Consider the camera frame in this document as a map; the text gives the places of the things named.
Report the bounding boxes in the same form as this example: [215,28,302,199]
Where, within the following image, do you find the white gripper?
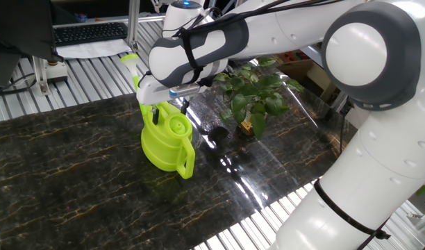
[135,76,202,126]

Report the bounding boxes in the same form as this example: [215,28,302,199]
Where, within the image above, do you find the white base block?
[45,60,69,84]

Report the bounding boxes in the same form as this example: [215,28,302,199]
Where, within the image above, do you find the white paper sheets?
[55,37,133,60]

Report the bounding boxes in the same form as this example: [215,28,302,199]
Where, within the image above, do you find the silver blue-tipped flange bracket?
[169,84,202,100]

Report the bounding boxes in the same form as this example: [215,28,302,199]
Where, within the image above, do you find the aluminium table frame beam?
[301,44,338,76]

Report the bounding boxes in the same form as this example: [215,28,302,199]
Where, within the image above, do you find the colourful small parts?
[280,51,303,64]

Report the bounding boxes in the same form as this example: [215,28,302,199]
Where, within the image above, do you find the black velcro strap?
[179,29,205,83]
[312,178,392,241]

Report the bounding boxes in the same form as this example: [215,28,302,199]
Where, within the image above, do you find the black computer keyboard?
[53,22,129,48]

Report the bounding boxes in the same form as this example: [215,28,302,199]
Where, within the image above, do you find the green leafy potted plant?
[214,57,306,141]

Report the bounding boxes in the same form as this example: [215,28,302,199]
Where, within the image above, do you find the lime green watering can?
[119,53,197,180]

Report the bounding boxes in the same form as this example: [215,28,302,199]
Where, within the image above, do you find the short aluminium bracket post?
[31,56,51,97]

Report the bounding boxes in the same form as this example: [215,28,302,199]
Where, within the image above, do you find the aluminium frame post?
[126,0,142,53]

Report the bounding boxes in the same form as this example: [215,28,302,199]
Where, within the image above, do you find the aluminium table frame leg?
[330,92,349,113]

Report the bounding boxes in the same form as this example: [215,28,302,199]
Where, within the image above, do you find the black marble pattern mat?
[0,67,359,250]

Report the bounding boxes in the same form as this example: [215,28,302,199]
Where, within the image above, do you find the open cardboard box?
[274,50,342,105]

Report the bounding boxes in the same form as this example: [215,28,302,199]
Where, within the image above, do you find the black computer monitor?
[0,0,65,88]

